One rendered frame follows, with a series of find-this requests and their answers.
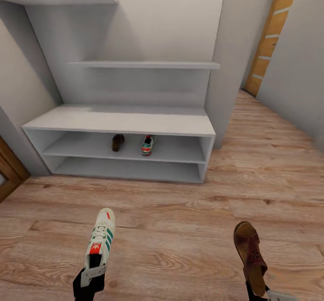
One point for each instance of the gym shoe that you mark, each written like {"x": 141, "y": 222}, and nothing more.
{"x": 147, "y": 144}
{"x": 101, "y": 240}

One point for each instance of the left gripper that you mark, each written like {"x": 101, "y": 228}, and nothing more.
{"x": 96, "y": 285}

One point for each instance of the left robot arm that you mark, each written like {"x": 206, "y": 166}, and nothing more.
{"x": 88, "y": 282}

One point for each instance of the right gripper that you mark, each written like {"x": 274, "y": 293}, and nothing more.
{"x": 251, "y": 294}

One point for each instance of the sandal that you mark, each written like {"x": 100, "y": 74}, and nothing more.
{"x": 246, "y": 241}
{"x": 117, "y": 141}

